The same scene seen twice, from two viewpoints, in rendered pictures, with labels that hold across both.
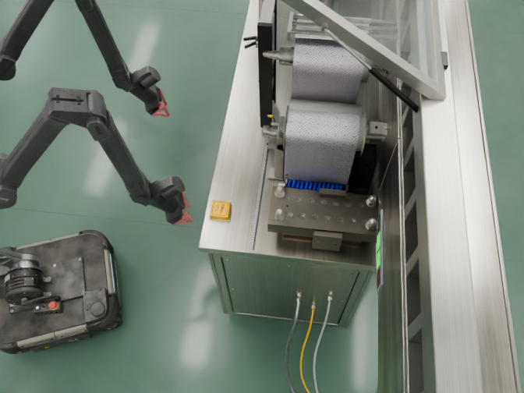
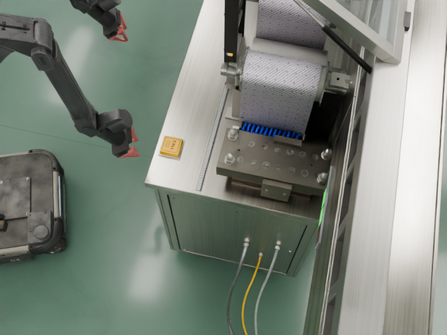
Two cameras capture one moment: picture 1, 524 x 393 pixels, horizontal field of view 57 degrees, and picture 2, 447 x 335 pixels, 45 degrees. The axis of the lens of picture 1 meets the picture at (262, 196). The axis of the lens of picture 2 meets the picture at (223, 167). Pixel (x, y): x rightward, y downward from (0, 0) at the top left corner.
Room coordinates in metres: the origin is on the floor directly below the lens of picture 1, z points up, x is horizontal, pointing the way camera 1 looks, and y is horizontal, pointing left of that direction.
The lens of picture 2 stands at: (0.00, -0.09, 2.66)
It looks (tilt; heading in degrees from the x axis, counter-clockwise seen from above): 64 degrees down; 4
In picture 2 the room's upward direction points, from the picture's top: 1 degrees clockwise
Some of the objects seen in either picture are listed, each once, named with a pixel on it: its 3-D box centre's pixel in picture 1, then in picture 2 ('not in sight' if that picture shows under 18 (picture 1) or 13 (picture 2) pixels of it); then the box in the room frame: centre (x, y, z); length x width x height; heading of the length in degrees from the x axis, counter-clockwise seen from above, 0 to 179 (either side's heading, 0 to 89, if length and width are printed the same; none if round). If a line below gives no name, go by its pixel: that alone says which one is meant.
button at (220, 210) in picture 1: (220, 210); (171, 146); (0.92, 0.16, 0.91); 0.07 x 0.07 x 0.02; 81
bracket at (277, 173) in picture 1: (275, 152); (234, 92); (1.08, -0.06, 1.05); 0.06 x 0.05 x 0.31; 81
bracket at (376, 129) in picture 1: (377, 129); (339, 80); (1.00, -0.39, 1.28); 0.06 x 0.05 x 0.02; 81
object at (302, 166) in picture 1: (316, 168); (273, 114); (0.96, -0.20, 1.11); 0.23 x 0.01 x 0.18; 81
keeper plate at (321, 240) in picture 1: (326, 242); (275, 191); (0.75, -0.23, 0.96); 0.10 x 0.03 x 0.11; 81
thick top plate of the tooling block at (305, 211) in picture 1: (324, 214); (277, 162); (0.84, -0.23, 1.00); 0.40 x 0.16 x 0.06; 81
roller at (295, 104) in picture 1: (323, 118); (287, 61); (1.14, -0.23, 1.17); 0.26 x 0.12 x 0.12; 81
